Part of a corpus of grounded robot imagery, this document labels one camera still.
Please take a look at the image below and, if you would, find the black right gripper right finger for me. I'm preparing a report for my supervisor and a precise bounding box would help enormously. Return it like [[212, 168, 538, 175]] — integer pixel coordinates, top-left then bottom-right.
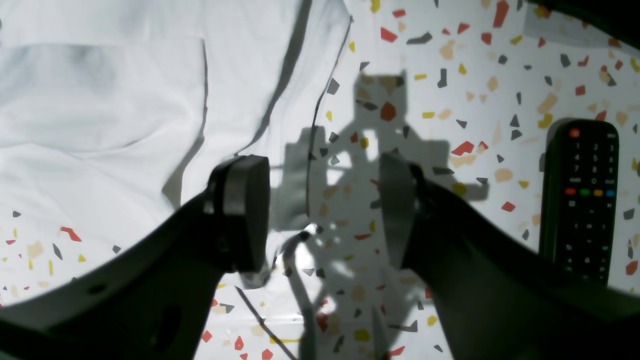
[[379, 153, 639, 360]]

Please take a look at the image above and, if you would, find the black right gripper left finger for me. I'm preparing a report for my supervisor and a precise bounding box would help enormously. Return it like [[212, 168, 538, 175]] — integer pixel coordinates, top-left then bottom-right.
[[1, 155, 271, 360]]

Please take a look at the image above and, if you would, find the white T-shirt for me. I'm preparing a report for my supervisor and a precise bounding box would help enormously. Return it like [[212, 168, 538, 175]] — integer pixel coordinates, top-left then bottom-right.
[[0, 0, 353, 301]]

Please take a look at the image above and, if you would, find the black TV remote control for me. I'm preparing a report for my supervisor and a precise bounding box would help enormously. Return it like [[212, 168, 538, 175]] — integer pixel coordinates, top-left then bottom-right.
[[539, 118, 620, 286]]

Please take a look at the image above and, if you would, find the terrazzo pattern table cloth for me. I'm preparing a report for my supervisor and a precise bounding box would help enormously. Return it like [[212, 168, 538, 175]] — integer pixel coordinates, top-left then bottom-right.
[[0, 0, 640, 360]]

